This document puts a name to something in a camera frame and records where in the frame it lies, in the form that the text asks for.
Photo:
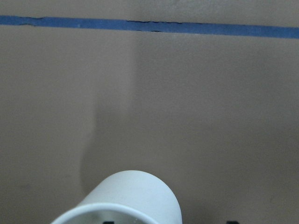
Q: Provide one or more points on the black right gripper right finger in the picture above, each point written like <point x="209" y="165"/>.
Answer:
<point x="232" y="222"/>

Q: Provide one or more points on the white smiley face mug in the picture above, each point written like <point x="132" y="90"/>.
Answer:
<point x="126" y="197"/>

